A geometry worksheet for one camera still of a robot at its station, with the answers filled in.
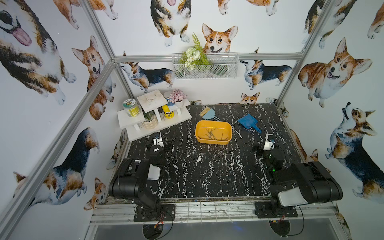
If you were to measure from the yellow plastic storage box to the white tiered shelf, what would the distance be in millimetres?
145

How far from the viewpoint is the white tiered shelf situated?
945 mm

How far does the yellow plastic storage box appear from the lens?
3.30ft
